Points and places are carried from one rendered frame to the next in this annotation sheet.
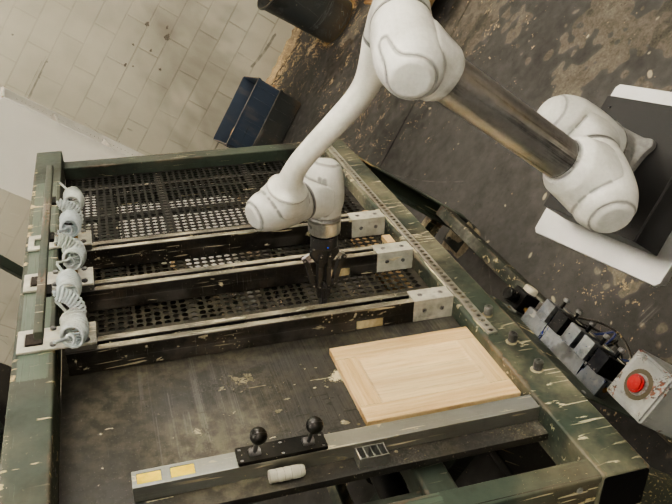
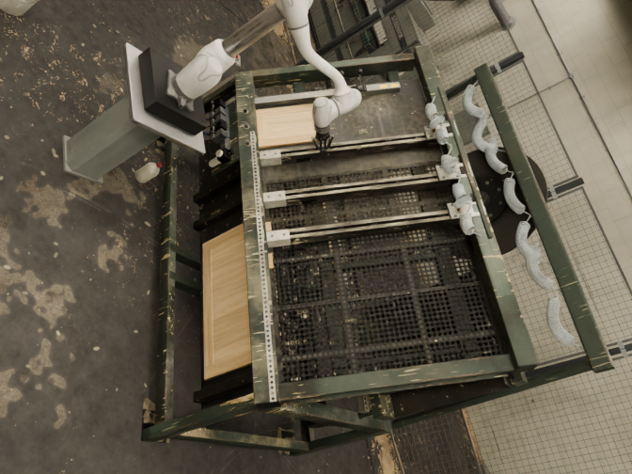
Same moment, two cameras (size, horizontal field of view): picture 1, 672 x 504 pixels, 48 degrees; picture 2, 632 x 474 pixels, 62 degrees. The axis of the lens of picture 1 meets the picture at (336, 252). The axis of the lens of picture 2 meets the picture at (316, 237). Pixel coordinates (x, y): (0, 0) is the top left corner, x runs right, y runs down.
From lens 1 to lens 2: 4.07 m
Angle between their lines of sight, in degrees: 93
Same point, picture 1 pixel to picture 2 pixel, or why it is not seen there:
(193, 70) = not seen: outside the picture
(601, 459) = (248, 75)
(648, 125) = (162, 75)
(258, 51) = not seen: outside the picture
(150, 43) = not seen: outside the picture
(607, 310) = (135, 249)
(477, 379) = (269, 118)
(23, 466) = (433, 77)
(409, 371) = (294, 124)
